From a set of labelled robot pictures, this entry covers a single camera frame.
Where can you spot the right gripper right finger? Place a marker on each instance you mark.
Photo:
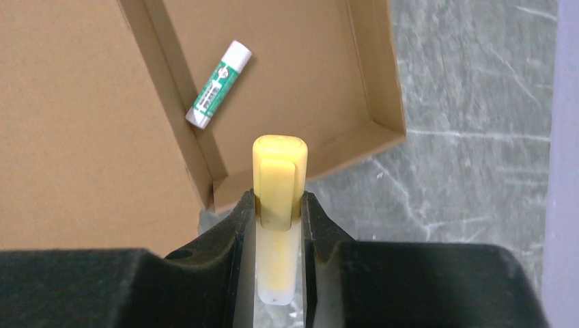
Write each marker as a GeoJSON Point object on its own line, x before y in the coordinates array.
{"type": "Point", "coordinates": [351, 283]}

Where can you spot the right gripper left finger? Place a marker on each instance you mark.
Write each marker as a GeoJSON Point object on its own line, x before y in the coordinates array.
{"type": "Point", "coordinates": [208, 282]}

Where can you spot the yellow marker pen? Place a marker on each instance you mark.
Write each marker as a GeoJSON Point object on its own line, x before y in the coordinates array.
{"type": "Point", "coordinates": [279, 175]}

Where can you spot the brown cardboard box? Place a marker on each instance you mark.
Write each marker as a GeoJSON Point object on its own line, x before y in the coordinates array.
{"type": "Point", "coordinates": [95, 147]}

